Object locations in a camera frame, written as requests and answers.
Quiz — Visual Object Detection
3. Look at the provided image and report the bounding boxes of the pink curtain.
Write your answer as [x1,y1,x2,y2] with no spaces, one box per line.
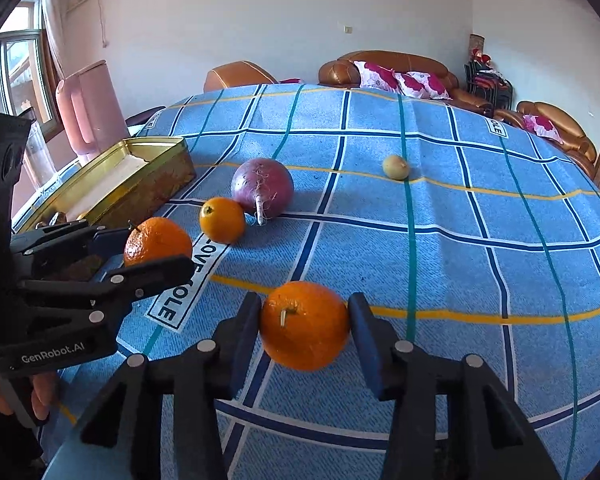
[40,0,81,81]

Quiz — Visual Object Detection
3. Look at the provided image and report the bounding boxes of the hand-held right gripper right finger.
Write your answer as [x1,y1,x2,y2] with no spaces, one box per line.
[347,292,561,480]

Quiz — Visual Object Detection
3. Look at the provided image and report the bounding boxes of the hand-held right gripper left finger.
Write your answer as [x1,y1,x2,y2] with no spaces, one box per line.
[72,291,264,480]

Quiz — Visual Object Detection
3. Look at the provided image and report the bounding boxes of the gold tin box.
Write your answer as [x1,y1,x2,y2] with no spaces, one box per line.
[12,136,197,233]

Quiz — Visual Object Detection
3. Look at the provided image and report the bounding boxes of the brown leather three-seat sofa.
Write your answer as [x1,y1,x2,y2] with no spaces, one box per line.
[318,50,496,118]

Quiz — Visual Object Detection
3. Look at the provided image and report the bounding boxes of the glass bottle with metal lid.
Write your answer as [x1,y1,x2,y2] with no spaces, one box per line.
[22,120,56,186]

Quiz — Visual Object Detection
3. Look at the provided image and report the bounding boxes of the rounded brown leather armchair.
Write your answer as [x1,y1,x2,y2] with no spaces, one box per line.
[203,61,280,93]

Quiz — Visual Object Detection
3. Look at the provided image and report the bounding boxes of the pink electric kettle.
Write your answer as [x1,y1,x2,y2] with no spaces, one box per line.
[56,59,123,158]

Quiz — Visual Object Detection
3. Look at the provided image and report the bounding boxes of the small smooth orange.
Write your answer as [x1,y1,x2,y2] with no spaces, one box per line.
[199,197,247,244]

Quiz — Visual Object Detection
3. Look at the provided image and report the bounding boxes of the blue plaid tablecloth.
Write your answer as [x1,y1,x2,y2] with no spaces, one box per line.
[10,82,600,480]

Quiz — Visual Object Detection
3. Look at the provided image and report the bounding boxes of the purple radish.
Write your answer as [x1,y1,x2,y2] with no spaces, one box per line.
[230,158,295,226]

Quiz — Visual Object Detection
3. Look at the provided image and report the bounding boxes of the stacked dark chairs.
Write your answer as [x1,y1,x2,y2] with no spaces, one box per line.
[464,60,515,111]

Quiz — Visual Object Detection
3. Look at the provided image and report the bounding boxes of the person's left hand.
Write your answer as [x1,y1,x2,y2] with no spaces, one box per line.
[0,357,57,422]

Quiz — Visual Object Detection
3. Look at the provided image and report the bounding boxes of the window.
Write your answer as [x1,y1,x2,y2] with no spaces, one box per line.
[0,0,63,141]

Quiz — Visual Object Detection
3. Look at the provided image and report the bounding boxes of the stemmed mandarin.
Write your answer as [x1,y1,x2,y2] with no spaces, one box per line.
[260,281,352,372]
[124,216,193,267]

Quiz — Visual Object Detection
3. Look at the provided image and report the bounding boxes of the wide brown leather armchair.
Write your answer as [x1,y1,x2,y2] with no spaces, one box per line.
[497,101,598,178]

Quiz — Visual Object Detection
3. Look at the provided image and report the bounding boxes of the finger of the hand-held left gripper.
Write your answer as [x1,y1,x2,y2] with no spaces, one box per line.
[9,222,133,282]
[17,254,197,311]

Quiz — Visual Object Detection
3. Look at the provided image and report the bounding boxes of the small yellowish potato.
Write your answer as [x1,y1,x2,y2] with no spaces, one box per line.
[382,154,411,181]

